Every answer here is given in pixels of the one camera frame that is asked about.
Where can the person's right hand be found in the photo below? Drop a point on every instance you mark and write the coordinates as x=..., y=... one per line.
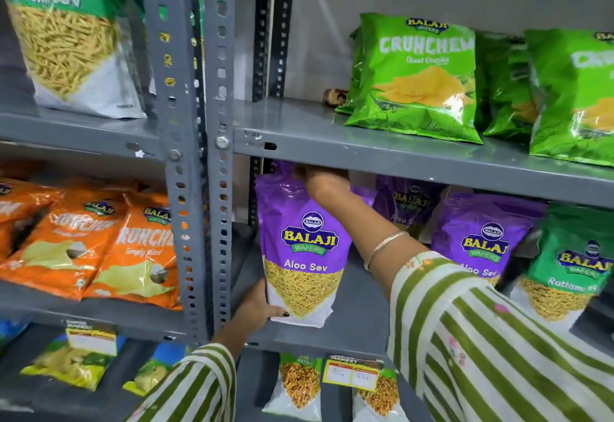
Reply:
x=328, y=185

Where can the person's left hand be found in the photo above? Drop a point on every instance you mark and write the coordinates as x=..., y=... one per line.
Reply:
x=254, y=311

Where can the person's left thumb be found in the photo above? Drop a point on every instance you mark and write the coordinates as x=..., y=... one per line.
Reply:
x=277, y=312

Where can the person's right fingers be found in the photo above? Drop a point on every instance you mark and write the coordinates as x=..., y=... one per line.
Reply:
x=307, y=174

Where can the purple snack packet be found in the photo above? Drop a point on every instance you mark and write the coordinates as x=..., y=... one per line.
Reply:
x=307, y=244
x=407, y=205
x=484, y=239

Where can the person's right forearm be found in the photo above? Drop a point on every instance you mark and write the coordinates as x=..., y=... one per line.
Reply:
x=479, y=330

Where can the person's left forearm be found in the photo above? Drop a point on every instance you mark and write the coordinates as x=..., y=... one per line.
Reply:
x=201, y=383

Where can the grey metal shelving rack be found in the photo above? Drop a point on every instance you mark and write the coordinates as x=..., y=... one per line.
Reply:
x=72, y=126
x=336, y=133

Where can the white packet of fried snack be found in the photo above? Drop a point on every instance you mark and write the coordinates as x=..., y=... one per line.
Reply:
x=297, y=388
x=381, y=402

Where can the small brown object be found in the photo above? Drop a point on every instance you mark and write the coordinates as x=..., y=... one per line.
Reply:
x=335, y=97

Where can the yellow shelf price label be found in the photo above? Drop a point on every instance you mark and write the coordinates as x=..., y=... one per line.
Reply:
x=352, y=372

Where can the thin gold bangle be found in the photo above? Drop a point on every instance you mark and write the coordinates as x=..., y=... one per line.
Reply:
x=383, y=246

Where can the yellow green chips packet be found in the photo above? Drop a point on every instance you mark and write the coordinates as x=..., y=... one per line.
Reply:
x=67, y=366
x=153, y=371

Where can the orange chips packet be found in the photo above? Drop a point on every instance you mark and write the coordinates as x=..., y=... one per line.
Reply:
x=139, y=253
x=62, y=244
x=19, y=201

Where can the blue snack packet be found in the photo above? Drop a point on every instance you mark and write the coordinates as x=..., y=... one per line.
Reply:
x=10, y=333

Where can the large green white snack packet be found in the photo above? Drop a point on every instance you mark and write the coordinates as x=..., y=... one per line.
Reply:
x=72, y=42

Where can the green and white snack packet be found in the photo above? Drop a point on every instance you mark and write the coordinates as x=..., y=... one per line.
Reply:
x=571, y=263

